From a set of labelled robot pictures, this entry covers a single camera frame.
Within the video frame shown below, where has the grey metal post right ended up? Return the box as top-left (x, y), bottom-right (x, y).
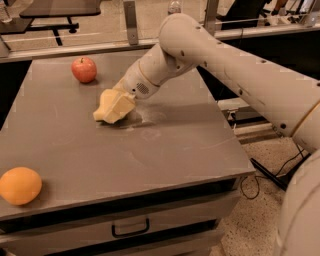
top-left (204, 0), bottom-right (219, 35)

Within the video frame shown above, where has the grey cabinet drawer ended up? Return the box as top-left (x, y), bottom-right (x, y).
top-left (1, 191), bottom-right (239, 256)

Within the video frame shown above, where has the red apple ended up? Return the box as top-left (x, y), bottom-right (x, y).
top-left (71, 57), bottom-right (97, 83)

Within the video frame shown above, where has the orange fruit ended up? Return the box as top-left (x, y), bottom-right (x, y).
top-left (0, 167), bottom-right (42, 206)

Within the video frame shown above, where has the clear plastic water bottle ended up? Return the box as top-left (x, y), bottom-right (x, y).
top-left (168, 0), bottom-right (182, 15)

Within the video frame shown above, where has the black drawer handle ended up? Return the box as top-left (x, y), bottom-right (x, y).
top-left (111, 217), bottom-right (150, 238)

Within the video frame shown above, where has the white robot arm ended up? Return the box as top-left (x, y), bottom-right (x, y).
top-left (93, 13), bottom-right (320, 256)

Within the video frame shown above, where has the grey metal post left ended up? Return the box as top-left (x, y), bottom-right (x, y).
top-left (123, 0), bottom-right (139, 45)

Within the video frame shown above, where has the black office chair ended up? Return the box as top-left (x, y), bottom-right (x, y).
top-left (217, 0), bottom-right (272, 30)

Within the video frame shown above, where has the dark background table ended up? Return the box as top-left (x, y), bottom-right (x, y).
top-left (0, 0), bottom-right (102, 46)

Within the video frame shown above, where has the grey metal post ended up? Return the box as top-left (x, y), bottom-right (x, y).
top-left (204, 0), bottom-right (219, 35)
top-left (123, 0), bottom-right (139, 45)

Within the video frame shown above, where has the black stand leg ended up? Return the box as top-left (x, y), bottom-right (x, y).
top-left (250, 153), bottom-right (311, 191)

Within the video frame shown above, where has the yellow sponge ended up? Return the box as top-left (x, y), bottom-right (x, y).
top-left (98, 89), bottom-right (121, 117)

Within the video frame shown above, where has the black cable on floor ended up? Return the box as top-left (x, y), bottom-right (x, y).
top-left (239, 143), bottom-right (306, 201)

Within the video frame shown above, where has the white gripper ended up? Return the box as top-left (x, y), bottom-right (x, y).
top-left (93, 61), bottom-right (159, 124)

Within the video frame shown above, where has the grey metal rail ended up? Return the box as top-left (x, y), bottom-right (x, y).
top-left (0, 23), bottom-right (320, 63)

